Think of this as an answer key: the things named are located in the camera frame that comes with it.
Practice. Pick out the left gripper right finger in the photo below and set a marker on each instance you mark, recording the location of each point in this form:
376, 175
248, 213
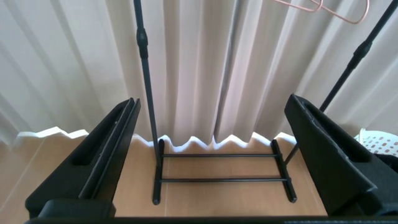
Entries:
342, 186

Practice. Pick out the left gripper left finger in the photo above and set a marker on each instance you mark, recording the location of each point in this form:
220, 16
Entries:
56, 193

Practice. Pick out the white laundry basket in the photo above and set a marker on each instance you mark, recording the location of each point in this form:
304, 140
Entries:
379, 143

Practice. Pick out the black clothes rack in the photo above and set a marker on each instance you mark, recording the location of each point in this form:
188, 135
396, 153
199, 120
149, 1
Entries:
142, 43

